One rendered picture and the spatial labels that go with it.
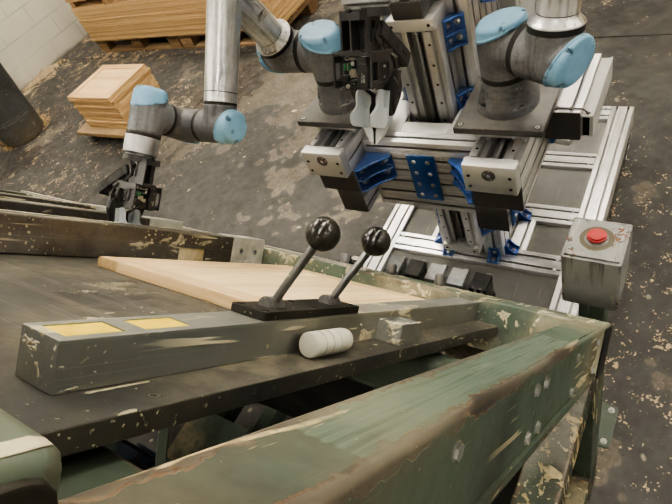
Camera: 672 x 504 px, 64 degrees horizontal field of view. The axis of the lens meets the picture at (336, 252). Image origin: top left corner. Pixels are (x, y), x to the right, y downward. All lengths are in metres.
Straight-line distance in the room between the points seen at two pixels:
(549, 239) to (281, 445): 2.03
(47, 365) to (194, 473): 0.23
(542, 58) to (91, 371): 1.07
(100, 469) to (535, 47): 1.11
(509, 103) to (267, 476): 1.26
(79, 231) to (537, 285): 1.55
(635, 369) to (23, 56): 6.24
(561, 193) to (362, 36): 1.65
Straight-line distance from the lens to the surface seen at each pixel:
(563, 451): 1.19
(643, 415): 2.11
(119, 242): 1.20
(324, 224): 0.56
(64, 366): 0.43
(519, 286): 2.11
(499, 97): 1.41
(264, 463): 0.24
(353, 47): 0.87
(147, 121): 1.29
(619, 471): 2.03
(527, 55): 1.29
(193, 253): 1.34
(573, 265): 1.28
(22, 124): 5.54
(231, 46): 1.28
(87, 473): 0.41
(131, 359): 0.47
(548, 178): 2.48
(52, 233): 1.12
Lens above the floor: 1.90
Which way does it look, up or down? 45 degrees down
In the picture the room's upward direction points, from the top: 26 degrees counter-clockwise
